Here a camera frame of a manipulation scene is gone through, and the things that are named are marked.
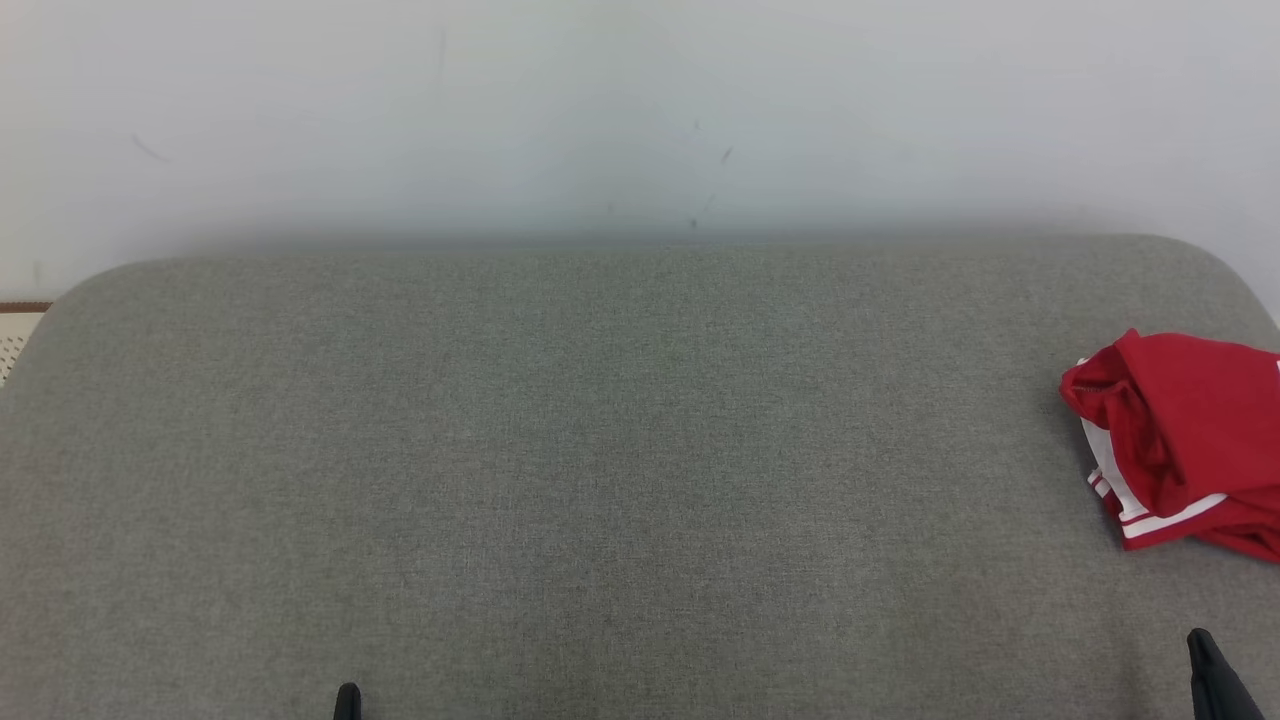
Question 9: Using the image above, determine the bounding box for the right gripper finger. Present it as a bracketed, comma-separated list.
[1187, 628, 1266, 720]

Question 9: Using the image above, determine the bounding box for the red shorts white stripe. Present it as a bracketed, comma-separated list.
[1060, 328, 1280, 501]

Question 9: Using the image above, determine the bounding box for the grey fabric ironing board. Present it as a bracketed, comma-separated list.
[0, 233, 1280, 720]

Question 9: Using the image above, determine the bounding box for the white perforated basket brown rim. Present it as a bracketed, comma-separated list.
[0, 300, 53, 389]

